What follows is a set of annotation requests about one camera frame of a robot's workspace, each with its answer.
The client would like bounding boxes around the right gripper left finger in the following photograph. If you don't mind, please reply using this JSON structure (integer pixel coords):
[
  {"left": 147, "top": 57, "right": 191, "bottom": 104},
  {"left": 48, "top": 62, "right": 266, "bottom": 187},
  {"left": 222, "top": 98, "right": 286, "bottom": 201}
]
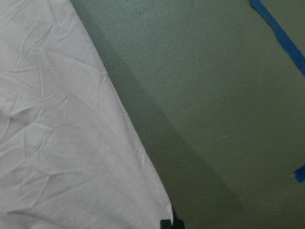
[{"left": 160, "top": 219, "right": 172, "bottom": 229}]

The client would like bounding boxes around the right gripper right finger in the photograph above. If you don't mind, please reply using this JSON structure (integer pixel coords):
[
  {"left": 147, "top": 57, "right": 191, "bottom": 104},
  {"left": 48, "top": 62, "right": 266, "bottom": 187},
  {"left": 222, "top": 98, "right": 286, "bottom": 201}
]
[{"left": 173, "top": 219, "right": 184, "bottom": 229}]

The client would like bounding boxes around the pink Snoopy t-shirt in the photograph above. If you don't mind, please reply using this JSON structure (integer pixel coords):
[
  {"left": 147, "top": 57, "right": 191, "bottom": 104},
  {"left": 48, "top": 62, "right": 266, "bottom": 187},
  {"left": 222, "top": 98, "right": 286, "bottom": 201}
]
[{"left": 0, "top": 0, "right": 173, "bottom": 229}]

